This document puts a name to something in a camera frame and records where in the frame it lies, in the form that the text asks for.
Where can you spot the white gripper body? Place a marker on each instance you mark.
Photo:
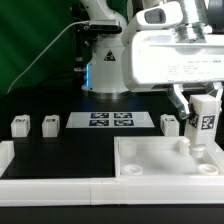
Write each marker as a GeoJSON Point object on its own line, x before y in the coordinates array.
{"type": "Point", "coordinates": [153, 58]}

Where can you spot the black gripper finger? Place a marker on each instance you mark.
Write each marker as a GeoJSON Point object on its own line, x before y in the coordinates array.
{"type": "Point", "coordinates": [215, 89]}
{"type": "Point", "coordinates": [175, 94]}

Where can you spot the white square tabletop part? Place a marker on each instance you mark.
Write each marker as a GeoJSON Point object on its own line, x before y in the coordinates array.
{"type": "Point", "coordinates": [165, 156]}

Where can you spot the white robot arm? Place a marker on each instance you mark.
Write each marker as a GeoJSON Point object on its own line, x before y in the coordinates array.
{"type": "Point", "coordinates": [104, 30]}

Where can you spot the white sheet with AprilTags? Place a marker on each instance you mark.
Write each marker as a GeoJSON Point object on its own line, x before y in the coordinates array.
{"type": "Point", "coordinates": [109, 120]}

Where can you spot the white U-shaped obstacle fence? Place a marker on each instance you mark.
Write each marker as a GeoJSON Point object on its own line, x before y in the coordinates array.
{"type": "Point", "coordinates": [196, 189]}

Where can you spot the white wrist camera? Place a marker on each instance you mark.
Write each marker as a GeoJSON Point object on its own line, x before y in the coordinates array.
{"type": "Point", "coordinates": [157, 18]}

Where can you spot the black camera stand pole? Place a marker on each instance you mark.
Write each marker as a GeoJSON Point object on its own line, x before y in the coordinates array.
{"type": "Point", "coordinates": [79, 15]}

